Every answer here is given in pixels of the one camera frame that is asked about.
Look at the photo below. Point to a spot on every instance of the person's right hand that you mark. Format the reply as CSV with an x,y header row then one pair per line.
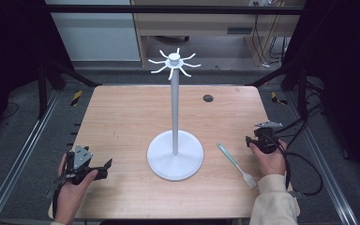
x,y
270,162

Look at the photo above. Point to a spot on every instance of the person's left hand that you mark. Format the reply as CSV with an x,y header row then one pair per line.
x,y
72,197

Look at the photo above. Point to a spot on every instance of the white cabinet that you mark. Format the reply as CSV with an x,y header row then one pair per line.
x,y
97,34

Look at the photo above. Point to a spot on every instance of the dark round table grommet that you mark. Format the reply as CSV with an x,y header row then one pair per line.
x,y
208,98

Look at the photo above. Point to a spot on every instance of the yellow black striped tape marker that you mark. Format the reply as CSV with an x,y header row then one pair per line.
x,y
276,98
76,97

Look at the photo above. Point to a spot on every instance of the aluminium floor rail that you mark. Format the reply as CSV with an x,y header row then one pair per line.
x,y
18,159
328,175

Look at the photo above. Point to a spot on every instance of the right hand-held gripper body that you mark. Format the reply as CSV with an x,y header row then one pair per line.
x,y
265,140

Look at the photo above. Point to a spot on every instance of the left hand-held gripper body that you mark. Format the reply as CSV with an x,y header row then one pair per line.
x,y
81,157

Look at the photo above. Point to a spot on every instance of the black horizontal frame bar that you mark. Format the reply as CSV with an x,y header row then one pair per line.
x,y
168,9

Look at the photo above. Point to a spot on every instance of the black metal stand frame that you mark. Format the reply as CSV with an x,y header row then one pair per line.
x,y
293,81
53,78

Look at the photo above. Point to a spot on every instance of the white hook rack stand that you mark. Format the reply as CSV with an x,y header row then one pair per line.
x,y
175,150

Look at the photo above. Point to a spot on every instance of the light wooden desk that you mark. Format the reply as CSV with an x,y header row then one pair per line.
x,y
200,26

